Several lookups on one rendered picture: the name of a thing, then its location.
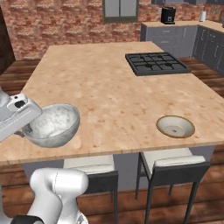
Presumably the grey wall cabinet run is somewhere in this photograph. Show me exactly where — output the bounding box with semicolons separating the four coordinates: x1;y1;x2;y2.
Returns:
150;0;224;6

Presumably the dark grey base cabinet run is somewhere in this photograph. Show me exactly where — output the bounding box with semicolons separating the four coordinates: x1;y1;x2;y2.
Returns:
192;24;224;77

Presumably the grey marbled bowl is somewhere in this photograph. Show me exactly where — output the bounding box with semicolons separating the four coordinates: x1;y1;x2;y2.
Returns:
21;103;81;149

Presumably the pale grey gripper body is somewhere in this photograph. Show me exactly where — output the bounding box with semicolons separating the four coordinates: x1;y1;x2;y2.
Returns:
0;100;44;144

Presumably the black stool with white cushion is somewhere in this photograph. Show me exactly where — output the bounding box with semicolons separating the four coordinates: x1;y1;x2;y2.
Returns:
135;147;212;224
62;154;120;224

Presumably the grey framed window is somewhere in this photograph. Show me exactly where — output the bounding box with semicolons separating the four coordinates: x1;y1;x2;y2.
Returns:
101;0;140;25

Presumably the grey island counter base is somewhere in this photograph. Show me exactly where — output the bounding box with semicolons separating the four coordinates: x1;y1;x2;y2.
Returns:
20;144;217;193

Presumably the black coffee machine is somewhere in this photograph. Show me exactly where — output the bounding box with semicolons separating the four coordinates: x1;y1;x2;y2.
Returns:
160;6;177;25

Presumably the black gas hob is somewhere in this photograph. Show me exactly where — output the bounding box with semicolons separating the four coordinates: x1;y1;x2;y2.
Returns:
124;52;192;77

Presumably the white paper towel roll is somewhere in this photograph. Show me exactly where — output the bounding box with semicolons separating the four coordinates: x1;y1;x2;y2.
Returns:
199;10;207;23

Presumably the beige shallow bowl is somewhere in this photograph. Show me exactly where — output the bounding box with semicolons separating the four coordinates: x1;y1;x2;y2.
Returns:
156;115;196;139

